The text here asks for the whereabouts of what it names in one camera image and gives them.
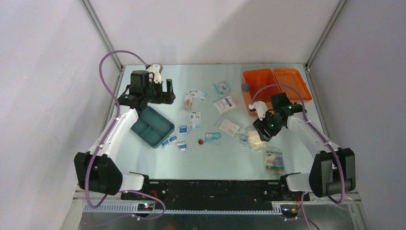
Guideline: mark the blue alcohol wipe packet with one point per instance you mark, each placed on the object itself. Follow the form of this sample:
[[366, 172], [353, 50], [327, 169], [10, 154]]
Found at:
[[182, 129]]

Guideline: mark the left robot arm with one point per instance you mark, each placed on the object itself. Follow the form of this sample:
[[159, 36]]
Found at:
[[96, 169]]

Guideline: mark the blue wipe packet middle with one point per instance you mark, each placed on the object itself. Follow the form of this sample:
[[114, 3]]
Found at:
[[173, 139]]

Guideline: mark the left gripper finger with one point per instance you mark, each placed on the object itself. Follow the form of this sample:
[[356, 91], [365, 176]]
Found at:
[[161, 95], [170, 97]]

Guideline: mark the clear bag blue tape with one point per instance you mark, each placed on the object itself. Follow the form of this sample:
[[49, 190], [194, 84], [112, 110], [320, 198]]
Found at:
[[243, 139]]

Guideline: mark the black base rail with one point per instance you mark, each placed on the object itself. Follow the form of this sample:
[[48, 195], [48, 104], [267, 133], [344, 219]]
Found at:
[[216, 195]]

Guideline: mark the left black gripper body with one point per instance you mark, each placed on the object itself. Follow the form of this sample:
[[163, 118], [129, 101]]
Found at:
[[149, 93]]

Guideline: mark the cotton ball bag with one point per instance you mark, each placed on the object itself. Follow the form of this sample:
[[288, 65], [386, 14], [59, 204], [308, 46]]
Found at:
[[254, 140]]

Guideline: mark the blue wipe packet left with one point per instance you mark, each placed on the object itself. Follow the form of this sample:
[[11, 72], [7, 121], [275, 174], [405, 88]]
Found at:
[[164, 143]]

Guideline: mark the teal wrapped bandage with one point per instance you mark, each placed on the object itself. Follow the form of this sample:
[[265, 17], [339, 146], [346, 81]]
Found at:
[[213, 137]]

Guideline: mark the orange medicine kit box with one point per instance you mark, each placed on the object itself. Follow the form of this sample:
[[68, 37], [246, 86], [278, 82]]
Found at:
[[253, 80]]

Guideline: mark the white blue labelled pack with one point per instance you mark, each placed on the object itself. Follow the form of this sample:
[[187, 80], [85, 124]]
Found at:
[[224, 105]]

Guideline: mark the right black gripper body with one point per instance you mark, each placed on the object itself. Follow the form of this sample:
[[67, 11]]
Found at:
[[269, 123]]

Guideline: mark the cotton swab bag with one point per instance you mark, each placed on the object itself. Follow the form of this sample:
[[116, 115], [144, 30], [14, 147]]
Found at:
[[188, 102]]

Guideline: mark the blue white sachet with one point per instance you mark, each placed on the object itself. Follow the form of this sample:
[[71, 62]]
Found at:
[[198, 94], [195, 120]]

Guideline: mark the green labelled gauze pack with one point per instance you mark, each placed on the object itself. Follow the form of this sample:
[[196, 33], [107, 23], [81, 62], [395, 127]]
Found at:
[[273, 160]]

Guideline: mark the teal plaster bag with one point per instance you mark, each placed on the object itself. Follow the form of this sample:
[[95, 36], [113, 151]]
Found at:
[[222, 88]]

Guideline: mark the white gauze pad pack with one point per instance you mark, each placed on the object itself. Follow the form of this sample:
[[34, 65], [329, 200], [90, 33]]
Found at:
[[229, 127]]

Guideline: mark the upper blue white sachet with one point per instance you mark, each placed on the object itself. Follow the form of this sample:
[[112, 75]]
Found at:
[[198, 94]]

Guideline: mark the blue wipe packet lower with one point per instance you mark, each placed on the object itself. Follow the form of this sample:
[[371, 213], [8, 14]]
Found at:
[[182, 146]]

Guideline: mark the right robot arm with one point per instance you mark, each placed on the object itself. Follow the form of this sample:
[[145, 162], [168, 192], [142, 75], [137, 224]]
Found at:
[[333, 168]]

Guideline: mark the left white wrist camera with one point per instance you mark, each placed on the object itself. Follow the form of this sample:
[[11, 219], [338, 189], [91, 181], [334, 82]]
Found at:
[[155, 71]]

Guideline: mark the teal divided tray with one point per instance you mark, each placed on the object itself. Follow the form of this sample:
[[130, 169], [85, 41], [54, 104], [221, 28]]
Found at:
[[152, 127]]

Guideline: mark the lower blue white sachet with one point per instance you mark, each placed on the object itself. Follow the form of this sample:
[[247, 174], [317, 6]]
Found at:
[[195, 120]]

